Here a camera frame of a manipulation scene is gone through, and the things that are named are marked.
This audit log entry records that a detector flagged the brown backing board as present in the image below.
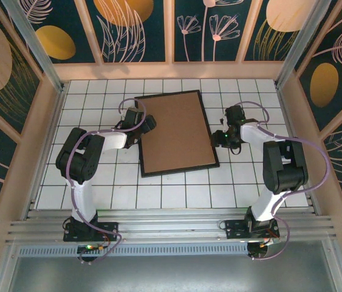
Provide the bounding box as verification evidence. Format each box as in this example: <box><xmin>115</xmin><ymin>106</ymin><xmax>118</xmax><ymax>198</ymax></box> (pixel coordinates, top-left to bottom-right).
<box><xmin>138</xmin><ymin>92</ymin><xmax>217</xmax><ymax>175</ymax></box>

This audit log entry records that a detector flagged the black picture frame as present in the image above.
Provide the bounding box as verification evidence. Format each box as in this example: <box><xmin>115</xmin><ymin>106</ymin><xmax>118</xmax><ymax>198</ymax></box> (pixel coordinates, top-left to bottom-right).
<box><xmin>134</xmin><ymin>89</ymin><xmax>221</xmax><ymax>179</ymax></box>

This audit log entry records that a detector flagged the small electronics board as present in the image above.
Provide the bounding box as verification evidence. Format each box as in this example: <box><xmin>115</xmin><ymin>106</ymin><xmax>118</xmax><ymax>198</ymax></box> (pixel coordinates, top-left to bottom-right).
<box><xmin>77</xmin><ymin>244</ymin><xmax>106</xmax><ymax>254</ymax></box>
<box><xmin>247</xmin><ymin>237</ymin><xmax>281</xmax><ymax>260</ymax></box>

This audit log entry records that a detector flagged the grey metal sheet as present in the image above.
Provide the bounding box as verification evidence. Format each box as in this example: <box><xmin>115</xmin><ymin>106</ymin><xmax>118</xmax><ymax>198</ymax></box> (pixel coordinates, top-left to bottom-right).
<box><xmin>6</xmin><ymin>255</ymin><xmax>342</xmax><ymax>292</ymax></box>

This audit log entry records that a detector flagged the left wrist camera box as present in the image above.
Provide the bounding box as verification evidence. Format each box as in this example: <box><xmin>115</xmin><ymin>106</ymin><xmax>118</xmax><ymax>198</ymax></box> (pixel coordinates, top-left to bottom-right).
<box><xmin>121</xmin><ymin>106</ymin><xmax>146</xmax><ymax>129</ymax></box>

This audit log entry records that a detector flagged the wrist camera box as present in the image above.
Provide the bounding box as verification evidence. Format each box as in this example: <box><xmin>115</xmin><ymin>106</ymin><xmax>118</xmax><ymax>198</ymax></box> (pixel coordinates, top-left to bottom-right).
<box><xmin>221</xmin><ymin>105</ymin><xmax>247</xmax><ymax>128</ymax></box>
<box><xmin>121</xmin><ymin>106</ymin><xmax>146</xmax><ymax>129</ymax></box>

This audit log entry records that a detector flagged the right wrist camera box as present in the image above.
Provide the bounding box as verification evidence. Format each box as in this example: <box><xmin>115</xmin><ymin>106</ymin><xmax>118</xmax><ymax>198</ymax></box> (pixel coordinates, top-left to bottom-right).
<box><xmin>221</xmin><ymin>105</ymin><xmax>247</xmax><ymax>128</ymax></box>

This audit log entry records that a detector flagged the aluminium side rail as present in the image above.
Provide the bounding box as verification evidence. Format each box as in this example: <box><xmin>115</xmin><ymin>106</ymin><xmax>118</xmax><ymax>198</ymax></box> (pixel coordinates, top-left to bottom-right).
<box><xmin>23</xmin><ymin>86</ymin><xmax>68</xmax><ymax>220</ymax></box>
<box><xmin>275</xmin><ymin>86</ymin><xmax>322</xmax><ymax>215</ymax></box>

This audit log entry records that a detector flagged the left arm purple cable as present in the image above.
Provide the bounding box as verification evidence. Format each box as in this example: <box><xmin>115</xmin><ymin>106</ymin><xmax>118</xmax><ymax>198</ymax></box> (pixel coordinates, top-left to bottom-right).
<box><xmin>66</xmin><ymin>97</ymin><xmax>125</xmax><ymax>265</ymax></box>

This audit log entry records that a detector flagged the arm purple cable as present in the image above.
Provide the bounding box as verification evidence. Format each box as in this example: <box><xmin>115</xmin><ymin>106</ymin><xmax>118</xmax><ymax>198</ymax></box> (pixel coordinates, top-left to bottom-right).
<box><xmin>66</xmin><ymin>97</ymin><xmax>125</xmax><ymax>265</ymax></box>
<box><xmin>238</xmin><ymin>100</ymin><xmax>332</xmax><ymax>262</ymax></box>

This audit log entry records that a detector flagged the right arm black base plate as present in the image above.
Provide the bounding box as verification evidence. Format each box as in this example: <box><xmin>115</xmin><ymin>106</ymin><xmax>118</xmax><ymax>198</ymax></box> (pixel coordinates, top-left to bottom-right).
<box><xmin>224</xmin><ymin>217</ymin><xmax>281</xmax><ymax>241</ymax></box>

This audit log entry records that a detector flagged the aluminium mounting rail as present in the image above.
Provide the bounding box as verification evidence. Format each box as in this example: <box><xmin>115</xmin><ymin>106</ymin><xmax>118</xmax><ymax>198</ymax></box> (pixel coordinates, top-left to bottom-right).
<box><xmin>5</xmin><ymin>209</ymin><xmax>338</xmax><ymax>244</ymax></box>

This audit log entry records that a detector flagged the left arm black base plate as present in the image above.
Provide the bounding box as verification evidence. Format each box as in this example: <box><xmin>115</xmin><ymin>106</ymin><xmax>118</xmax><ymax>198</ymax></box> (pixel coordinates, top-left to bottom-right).
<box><xmin>63</xmin><ymin>221</ymin><xmax>120</xmax><ymax>243</ymax></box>

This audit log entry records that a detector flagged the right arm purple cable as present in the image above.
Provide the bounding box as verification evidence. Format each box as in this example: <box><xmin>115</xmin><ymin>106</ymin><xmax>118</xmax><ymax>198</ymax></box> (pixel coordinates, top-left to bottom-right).
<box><xmin>238</xmin><ymin>100</ymin><xmax>332</xmax><ymax>262</ymax></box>

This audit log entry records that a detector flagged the aluminium corner post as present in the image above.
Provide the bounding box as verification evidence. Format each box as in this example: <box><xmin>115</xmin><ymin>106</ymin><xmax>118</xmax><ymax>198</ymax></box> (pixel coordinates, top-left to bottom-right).
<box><xmin>0</xmin><ymin>0</ymin><xmax>67</xmax><ymax>94</ymax></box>
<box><xmin>275</xmin><ymin>0</ymin><xmax>333</xmax><ymax>89</ymax></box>

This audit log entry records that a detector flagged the slotted grey cable duct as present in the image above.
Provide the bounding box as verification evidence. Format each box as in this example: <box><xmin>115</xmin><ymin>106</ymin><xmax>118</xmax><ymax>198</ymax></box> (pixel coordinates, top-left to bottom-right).
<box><xmin>17</xmin><ymin>245</ymin><xmax>250</xmax><ymax>256</ymax></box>

